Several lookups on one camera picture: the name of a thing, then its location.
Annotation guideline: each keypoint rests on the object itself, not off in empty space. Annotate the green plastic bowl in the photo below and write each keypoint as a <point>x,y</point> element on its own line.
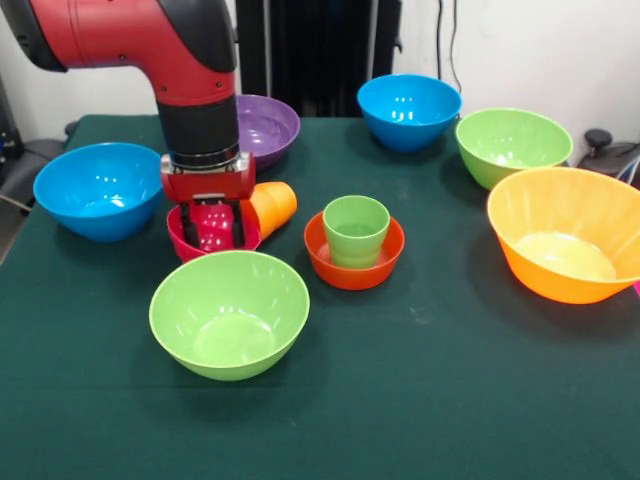
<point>229,325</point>
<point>512,142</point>

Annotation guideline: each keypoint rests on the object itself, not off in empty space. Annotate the red-orange plastic bowl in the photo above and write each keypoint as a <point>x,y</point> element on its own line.
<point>315,250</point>

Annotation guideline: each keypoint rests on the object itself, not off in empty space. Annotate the blue plastic bowl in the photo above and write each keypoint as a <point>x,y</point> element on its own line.
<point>95,195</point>
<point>409,112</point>

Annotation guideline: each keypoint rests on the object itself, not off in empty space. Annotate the purple plastic bowl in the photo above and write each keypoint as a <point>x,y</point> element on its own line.
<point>270,130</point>

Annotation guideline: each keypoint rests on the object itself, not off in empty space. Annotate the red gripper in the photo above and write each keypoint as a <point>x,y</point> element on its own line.
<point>205,185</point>

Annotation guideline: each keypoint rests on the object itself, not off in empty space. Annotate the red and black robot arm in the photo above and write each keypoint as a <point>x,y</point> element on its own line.
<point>150,40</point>

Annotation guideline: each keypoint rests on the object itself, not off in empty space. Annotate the pink plastic bowl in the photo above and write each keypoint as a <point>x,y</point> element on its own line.
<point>212,225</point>

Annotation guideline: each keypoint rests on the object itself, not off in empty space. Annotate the dark green table cloth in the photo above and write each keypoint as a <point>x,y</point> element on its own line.
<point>320,430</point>

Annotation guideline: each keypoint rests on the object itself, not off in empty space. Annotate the dark grey chair base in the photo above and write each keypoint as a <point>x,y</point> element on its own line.
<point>607,155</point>
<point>30,165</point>

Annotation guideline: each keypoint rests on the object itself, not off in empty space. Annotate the green plastic cup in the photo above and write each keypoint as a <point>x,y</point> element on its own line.
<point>356,235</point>

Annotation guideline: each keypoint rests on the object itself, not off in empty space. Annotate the orange plastic cup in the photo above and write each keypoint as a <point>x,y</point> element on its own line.
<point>275,207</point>

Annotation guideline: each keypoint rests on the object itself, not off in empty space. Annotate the large orange plastic bowl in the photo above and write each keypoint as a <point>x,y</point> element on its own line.
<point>565,240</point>

